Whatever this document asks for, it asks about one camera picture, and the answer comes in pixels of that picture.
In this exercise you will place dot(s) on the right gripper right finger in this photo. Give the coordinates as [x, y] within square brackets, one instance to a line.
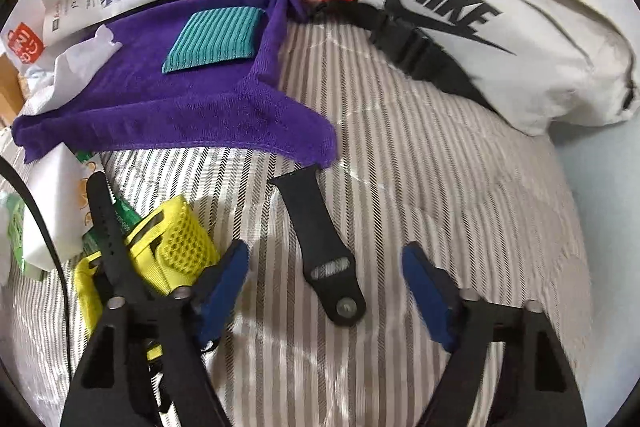
[536, 386]

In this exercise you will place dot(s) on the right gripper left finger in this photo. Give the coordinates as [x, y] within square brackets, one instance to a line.
[112, 385]

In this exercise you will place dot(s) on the yellow mesh pouch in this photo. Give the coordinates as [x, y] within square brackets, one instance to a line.
[168, 248]

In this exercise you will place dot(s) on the white foam block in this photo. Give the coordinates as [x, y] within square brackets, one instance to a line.
[58, 183]

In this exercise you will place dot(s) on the green tissue pack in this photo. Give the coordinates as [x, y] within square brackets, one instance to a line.
[12, 210]

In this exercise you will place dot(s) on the black watch strap half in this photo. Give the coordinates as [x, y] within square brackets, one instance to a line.
[329, 267]

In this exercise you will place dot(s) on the white cloth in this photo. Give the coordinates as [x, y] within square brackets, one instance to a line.
[73, 71]

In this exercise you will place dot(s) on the teal knitted cloth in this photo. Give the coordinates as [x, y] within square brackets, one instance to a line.
[215, 36]

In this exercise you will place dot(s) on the green wet wipes packet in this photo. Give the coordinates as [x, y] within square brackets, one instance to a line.
[126, 216]

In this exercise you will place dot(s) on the striped grey bed quilt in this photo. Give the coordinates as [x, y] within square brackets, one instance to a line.
[489, 204]

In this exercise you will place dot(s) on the purple towel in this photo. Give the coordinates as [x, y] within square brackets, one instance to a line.
[131, 104]

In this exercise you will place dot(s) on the grey Miniso plastic bag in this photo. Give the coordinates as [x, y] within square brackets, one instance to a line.
[22, 34]

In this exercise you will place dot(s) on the white Nike waist bag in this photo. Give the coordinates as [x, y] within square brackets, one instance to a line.
[529, 61]

